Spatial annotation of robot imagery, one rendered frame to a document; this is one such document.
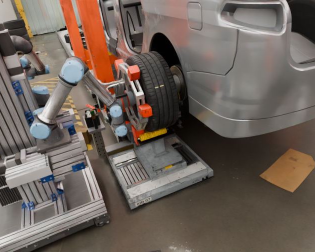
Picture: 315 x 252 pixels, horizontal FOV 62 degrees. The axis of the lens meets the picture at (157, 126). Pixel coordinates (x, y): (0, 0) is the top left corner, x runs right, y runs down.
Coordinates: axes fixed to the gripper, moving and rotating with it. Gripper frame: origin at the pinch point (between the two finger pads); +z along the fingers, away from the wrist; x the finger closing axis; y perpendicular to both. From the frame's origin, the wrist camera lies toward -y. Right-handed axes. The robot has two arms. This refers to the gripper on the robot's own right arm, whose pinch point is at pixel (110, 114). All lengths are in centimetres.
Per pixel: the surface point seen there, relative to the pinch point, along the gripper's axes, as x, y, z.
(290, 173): -138, -82, -53
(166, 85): -44.5, 16.2, -12.8
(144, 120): -23.3, -8.4, -10.0
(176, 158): -49, -61, -3
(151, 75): -35.4, 24.5, -7.1
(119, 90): -10.6, 17.9, -2.2
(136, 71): -25.4, 30.0, -5.7
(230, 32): -59, 58, -69
